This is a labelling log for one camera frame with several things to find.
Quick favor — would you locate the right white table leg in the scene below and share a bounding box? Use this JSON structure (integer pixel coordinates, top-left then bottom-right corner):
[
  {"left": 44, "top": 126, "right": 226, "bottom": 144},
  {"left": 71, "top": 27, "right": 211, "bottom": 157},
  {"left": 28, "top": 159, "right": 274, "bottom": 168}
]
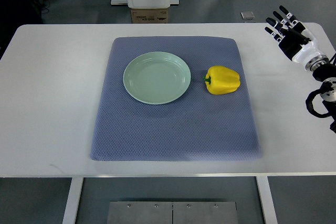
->
[{"left": 256, "top": 176, "right": 278, "bottom": 224}]

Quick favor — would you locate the yellow bell pepper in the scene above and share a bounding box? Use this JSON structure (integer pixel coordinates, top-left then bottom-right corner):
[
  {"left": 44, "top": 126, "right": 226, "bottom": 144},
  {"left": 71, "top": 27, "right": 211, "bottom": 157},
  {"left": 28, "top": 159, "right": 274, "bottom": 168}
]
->
[{"left": 203, "top": 66, "right": 240, "bottom": 95}]

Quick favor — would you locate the cardboard box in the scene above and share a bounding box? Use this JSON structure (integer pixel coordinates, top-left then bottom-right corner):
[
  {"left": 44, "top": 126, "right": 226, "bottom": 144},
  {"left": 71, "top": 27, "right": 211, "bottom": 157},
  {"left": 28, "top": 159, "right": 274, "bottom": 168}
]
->
[{"left": 130, "top": 8, "right": 169, "bottom": 24}]

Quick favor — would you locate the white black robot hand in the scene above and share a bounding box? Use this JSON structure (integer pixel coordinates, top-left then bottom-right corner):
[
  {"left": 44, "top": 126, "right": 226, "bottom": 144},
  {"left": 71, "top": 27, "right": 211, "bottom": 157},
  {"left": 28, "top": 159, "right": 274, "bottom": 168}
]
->
[{"left": 265, "top": 5, "right": 329, "bottom": 70}]

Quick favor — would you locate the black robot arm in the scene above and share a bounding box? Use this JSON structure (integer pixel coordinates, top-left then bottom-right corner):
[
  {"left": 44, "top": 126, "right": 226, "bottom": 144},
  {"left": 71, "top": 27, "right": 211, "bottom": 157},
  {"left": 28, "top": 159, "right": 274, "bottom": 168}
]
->
[{"left": 265, "top": 5, "right": 335, "bottom": 119}]

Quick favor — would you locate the metal base plate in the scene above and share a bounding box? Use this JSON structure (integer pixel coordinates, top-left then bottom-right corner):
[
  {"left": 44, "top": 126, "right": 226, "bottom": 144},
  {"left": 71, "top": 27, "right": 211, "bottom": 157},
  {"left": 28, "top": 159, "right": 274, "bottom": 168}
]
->
[{"left": 107, "top": 201, "right": 238, "bottom": 223}]

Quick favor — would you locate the light green plate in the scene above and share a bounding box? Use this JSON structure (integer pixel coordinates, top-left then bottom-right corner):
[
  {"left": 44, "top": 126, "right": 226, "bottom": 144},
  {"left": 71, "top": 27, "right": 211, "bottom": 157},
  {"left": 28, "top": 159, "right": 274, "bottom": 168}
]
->
[{"left": 123, "top": 51, "right": 191, "bottom": 105}]

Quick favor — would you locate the grey floor outlet plate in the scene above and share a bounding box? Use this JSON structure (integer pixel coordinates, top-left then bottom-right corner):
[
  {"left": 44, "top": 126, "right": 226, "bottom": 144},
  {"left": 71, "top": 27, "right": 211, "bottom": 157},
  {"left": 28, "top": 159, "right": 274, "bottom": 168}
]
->
[{"left": 240, "top": 11, "right": 255, "bottom": 20}]

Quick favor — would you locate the blue textured mat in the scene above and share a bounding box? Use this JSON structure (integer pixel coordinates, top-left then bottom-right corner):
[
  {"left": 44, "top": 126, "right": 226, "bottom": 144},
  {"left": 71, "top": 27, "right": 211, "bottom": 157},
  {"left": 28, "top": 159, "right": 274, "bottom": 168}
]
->
[{"left": 90, "top": 36, "right": 261, "bottom": 161}]

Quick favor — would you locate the left white table leg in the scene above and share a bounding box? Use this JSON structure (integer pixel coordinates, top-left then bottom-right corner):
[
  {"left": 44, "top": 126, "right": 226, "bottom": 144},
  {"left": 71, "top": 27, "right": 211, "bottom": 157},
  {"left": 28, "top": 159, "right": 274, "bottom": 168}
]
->
[{"left": 62, "top": 177, "right": 83, "bottom": 224}]

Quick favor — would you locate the white table leg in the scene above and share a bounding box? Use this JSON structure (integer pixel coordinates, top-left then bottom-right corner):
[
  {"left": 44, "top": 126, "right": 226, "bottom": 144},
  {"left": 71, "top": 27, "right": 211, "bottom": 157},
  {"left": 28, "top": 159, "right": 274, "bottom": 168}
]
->
[
  {"left": 62, "top": 177, "right": 83, "bottom": 224},
  {"left": 256, "top": 176, "right": 278, "bottom": 224}
]

